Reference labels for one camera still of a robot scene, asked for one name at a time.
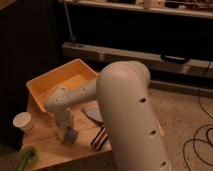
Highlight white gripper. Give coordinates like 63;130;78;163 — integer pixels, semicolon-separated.
54;124;70;144

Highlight blue-grey sponge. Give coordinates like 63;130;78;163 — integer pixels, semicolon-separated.
64;128;78;144

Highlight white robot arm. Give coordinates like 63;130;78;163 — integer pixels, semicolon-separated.
44;61;171;171

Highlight grey cloth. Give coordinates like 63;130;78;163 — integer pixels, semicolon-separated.
81;107;103;123

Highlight white paper cup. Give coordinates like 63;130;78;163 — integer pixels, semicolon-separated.
13;112;34;132

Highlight green plastic toy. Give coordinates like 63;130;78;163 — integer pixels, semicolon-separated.
15;146;39;171

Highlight yellow plastic bin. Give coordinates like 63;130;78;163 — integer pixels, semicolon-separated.
26;59;97;112

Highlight striped black white block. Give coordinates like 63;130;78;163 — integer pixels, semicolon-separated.
90;126;108;151

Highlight black floor cables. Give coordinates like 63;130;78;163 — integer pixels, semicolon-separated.
182;61;213;171

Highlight grey metal shelf rail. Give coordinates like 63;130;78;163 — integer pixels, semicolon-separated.
62;42;213;79

